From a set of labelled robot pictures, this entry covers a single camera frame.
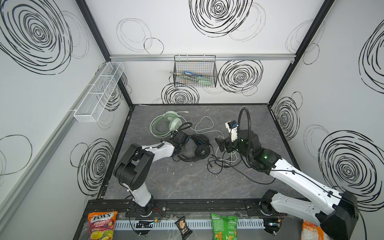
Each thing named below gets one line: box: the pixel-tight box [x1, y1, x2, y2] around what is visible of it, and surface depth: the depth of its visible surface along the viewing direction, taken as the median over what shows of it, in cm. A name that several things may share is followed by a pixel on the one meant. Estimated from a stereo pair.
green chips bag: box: [211, 213, 238, 240], surface depth 67 cm
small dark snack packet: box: [174, 216, 193, 240], surface depth 69 cm
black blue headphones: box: [172, 134, 211, 162], surface depth 91 cm
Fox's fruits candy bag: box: [88, 211, 119, 240], surface depth 68 cm
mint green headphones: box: [149, 110, 189, 138], surface depth 106 cm
